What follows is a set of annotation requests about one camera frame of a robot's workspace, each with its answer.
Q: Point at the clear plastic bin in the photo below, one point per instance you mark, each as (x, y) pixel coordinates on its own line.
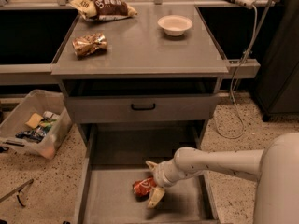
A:
(38, 125)

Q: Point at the dark cabinet at right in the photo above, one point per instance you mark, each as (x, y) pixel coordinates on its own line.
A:
(276, 89)

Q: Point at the brown chip bag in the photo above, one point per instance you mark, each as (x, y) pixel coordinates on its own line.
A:
(103, 10)

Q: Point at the blue snack packet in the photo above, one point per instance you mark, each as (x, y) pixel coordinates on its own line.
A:
(37, 134)

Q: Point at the yellow sponge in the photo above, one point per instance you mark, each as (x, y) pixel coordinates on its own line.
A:
(34, 120)

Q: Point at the crumpled gold snack bag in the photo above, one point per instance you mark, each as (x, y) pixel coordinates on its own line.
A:
(89, 44)

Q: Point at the grey cabinet with counter top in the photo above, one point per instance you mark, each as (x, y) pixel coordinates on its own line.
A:
(142, 60)

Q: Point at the grey tool on floor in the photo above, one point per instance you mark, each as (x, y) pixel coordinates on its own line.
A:
(17, 191)

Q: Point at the red coke can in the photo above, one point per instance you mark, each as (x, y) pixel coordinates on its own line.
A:
(142, 188)

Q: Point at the white bowl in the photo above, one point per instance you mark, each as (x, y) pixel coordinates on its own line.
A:
(175, 25)

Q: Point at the closed top drawer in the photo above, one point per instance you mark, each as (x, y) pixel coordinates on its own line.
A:
(118, 109)

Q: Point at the black drawer handle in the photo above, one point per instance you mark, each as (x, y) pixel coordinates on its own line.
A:
(143, 107)

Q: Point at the open grey drawer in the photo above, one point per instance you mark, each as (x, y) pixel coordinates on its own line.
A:
(116, 158)

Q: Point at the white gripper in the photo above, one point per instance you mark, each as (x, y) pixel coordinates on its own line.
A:
(161, 174)

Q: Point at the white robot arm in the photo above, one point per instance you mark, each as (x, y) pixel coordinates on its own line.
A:
(274, 169)

